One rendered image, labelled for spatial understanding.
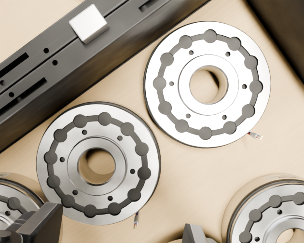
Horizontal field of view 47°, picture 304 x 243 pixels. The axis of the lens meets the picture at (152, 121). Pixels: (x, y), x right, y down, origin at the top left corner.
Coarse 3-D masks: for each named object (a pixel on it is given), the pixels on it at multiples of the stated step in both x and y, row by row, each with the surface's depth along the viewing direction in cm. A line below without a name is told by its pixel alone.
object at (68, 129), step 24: (72, 120) 28; (96, 120) 28; (120, 120) 28; (48, 144) 28; (72, 144) 28; (120, 144) 28; (144, 144) 28; (48, 168) 28; (144, 168) 29; (48, 192) 28; (72, 192) 28; (120, 192) 28; (144, 192) 28; (72, 216) 29; (96, 216) 28; (120, 216) 28
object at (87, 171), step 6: (84, 156) 30; (84, 162) 30; (84, 168) 30; (90, 168) 31; (84, 174) 29; (90, 174) 30; (96, 174) 31; (108, 174) 31; (90, 180) 29; (96, 180) 29; (102, 180) 29
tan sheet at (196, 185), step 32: (224, 0) 30; (256, 32) 30; (128, 64) 31; (288, 64) 31; (96, 96) 31; (128, 96) 31; (288, 96) 31; (256, 128) 31; (288, 128) 31; (0, 160) 31; (32, 160) 31; (96, 160) 31; (192, 160) 31; (224, 160) 31; (256, 160) 31; (288, 160) 31; (160, 192) 32; (192, 192) 32; (224, 192) 32; (64, 224) 32; (128, 224) 32; (160, 224) 32
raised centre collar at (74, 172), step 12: (84, 144) 28; (96, 144) 28; (108, 144) 28; (72, 156) 28; (120, 156) 28; (72, 168) 28; (120, 168) 28; (72, 180) 28; (84, 180) 28; (108, 180) 28; (120, 180) 28; (84, 192) 28; (96, 192) 28; (108, 192) 28
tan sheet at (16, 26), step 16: (0, 0) 30; (16, 0) 30; (32, 0) 30; (48, 0) 30; (64, 0) 30; (80, 0) 30; (0, 16) 31; (16, 16) 31; (32, 16) 30; (48, 16) 30; (0, 32) 31; (16, 32) 31; (32, 32) 31; (0, 48) 31; (16, 48) 31
